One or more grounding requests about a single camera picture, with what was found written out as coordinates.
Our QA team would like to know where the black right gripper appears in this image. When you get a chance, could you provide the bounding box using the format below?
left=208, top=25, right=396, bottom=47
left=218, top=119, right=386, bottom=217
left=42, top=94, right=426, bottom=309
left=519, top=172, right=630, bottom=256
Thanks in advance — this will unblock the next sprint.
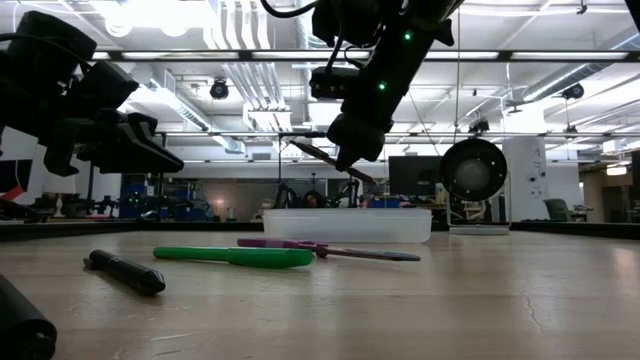
left=327, top=79, right=401, bottom=173

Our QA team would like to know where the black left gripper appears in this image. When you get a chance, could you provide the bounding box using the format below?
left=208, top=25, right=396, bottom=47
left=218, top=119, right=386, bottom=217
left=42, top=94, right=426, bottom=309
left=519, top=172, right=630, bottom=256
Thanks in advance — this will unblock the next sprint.
left=0, top=72, right=185, bottom=178

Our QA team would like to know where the brown pen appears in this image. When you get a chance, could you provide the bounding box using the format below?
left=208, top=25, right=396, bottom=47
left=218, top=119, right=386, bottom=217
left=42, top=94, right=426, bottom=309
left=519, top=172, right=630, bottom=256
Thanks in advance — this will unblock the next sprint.
left=288, top=139, right=379, bottom=186

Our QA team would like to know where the clear plastic supply box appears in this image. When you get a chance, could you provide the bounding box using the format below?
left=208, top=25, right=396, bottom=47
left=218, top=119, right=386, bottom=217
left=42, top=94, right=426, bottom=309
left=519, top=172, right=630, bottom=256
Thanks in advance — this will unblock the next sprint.
left=263, top=208, right=434, bottom=245

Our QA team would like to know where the purple pen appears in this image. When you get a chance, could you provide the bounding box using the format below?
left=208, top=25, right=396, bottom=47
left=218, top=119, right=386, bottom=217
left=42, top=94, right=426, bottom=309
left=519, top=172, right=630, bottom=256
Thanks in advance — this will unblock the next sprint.
left=237, top=237, right=422, bottom=263

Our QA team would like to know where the short black marker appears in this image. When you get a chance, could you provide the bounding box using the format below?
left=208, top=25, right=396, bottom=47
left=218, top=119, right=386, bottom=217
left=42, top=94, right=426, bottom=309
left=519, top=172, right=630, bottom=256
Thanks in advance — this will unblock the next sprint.
left=83, top=249, right=167, bottom=297

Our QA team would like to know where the green highlighter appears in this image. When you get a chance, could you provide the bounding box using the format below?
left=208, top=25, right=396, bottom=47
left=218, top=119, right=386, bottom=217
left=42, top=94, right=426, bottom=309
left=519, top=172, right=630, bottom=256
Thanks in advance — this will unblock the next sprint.
left=153, top=246, right=315, bottom=271

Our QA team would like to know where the thick black marker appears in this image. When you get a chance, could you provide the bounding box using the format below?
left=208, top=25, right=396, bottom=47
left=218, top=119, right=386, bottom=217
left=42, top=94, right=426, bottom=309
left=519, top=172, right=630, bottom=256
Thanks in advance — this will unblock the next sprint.
left=0, top=273, right=58, bottom=360

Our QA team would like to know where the person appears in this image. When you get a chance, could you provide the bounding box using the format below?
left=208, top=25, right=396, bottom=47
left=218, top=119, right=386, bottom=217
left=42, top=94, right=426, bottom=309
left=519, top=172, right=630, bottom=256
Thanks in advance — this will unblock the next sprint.
left=302, top=189, right=326, bottom=210

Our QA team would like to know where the black monitor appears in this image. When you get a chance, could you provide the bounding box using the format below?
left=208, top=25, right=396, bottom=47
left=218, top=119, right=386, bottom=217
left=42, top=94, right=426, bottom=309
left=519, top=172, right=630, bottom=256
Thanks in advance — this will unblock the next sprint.
left=388, top=155, right=444, bottom=198

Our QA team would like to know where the dark flat screen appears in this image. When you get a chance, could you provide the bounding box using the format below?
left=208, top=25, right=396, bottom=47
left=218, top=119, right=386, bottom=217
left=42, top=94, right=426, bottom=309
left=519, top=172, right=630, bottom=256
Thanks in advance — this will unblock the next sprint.
left=0, top=159, right=34, bottom=194

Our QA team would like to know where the grey office chair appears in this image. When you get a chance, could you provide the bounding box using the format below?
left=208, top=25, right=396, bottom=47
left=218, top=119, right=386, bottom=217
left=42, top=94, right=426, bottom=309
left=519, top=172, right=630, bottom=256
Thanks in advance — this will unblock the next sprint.
left=542, top=198, right=575, bottom=223

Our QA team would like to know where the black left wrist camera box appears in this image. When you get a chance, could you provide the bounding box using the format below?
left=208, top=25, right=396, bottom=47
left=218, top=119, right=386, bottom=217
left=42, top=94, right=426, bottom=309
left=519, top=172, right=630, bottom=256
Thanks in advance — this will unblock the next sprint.
left=73, top=60, right=141, bottom=115

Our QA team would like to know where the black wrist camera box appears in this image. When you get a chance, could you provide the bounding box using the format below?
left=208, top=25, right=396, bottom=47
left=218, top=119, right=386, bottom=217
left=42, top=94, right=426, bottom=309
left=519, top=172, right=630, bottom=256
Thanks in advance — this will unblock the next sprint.
left=73, top=60, right=141, bottom=115
left=308, top=66, right=362, bottom=100

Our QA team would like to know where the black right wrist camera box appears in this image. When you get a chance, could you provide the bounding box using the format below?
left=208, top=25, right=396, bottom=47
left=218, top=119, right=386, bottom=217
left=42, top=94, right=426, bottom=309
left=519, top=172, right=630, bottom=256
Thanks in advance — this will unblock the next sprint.
left=308, top=66, right=362, bottom=100

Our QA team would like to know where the black table edge rail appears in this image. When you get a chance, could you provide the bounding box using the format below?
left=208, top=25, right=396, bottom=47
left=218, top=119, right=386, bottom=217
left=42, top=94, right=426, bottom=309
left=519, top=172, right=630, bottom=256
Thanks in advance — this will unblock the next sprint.
left=0, top=218, right=640, bottom=243

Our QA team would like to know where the silver ceiling air duct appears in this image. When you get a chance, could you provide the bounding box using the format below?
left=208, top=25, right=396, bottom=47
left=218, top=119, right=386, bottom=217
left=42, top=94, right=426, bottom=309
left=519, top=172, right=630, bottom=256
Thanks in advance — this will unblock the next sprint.
left=295, top=14, right=321, bottom=51

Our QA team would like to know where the black overhead frame beam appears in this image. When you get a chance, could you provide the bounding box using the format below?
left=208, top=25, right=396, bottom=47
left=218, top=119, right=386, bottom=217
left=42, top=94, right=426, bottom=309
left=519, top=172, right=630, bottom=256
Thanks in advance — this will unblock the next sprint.
left=91, top=48, right=640, bottom=63

